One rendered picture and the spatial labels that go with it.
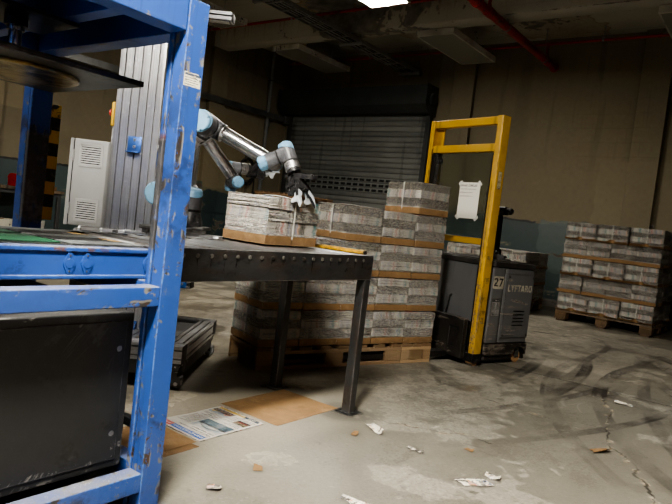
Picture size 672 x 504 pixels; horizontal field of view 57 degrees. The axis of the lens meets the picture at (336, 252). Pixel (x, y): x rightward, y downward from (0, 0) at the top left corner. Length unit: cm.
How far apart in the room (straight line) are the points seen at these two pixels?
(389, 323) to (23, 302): 300
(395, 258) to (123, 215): 181
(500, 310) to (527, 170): 580
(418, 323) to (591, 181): 612
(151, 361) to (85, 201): 179
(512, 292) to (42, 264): 376
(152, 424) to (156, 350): 23
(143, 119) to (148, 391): 195
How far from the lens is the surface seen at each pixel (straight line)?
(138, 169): 355
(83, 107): 1049
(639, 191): 991
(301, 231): 305
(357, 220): 402
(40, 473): 197
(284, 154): 304
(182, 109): 190
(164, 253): 188
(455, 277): 500
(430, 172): 512
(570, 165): 1029
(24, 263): 184
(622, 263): 832
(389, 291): 426
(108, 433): 204
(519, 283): 500
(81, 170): 361
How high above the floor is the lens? 96
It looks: 3 degrees down
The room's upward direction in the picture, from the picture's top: 7 degrees clockwise
